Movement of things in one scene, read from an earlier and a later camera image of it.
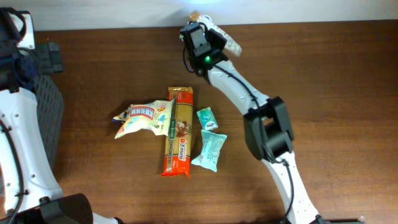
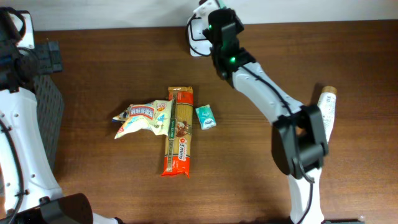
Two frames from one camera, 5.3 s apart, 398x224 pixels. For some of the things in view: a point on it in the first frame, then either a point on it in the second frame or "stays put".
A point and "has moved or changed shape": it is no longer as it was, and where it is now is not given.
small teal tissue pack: x=207 y=119 stays put
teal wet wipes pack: x=211 y=144 to x=222 y=4
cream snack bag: x=155 y=116 stays put
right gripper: x=219 y=44 to x=236 y=28
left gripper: x=50 y=55 stays put
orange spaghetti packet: x=178 y=139 stays put
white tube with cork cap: x=231 y=45 has moved or changed shape
